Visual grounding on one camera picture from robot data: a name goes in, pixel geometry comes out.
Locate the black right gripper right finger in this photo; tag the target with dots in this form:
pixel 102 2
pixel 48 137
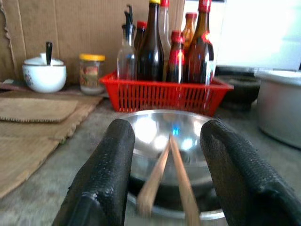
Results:
pixel 242 179

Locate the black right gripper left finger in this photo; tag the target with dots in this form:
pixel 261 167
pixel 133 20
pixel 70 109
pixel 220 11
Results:
pixel 101 176

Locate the large stainless steel bowl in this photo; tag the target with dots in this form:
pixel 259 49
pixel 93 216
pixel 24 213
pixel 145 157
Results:
pixel 152 131

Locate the large aluminium pot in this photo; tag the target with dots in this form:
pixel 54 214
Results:
pixel 279 110

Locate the large cardboard sheet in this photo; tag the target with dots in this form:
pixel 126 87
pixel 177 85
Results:
pixel 23 150

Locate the dark stone mortar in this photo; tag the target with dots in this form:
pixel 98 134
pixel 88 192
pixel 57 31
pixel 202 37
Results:
pixel 240 90

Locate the small cardboard sheet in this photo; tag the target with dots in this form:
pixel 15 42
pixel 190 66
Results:
pixel 35 109

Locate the glass jar yellow lid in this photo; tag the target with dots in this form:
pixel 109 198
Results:
pixel 90 75

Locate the red plastic bottle basket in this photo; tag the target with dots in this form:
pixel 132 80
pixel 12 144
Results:
pixel 164 96

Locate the white ceramic lidded pot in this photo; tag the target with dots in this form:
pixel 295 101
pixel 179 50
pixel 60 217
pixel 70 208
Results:
pixel 44 77

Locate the clear glass bottle black spout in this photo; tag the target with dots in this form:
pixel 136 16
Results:
pixel 126 61

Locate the tall brown bottle red cap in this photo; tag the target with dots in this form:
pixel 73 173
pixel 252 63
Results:
pixel 200 58

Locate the tall dark bottle yellow cap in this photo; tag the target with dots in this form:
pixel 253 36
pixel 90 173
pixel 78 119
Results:
pixel 150 58

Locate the short dark bottle red label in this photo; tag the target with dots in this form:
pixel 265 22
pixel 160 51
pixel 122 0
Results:
pixel 176 61

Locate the small dark bottle red cap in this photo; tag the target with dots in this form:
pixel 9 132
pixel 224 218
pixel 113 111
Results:
pixel 140 33

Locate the amber bottle red cap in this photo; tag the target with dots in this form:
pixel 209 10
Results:
pixel 189 30

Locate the tall clear bottle red cap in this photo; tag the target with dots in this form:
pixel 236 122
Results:
pixel 165 28

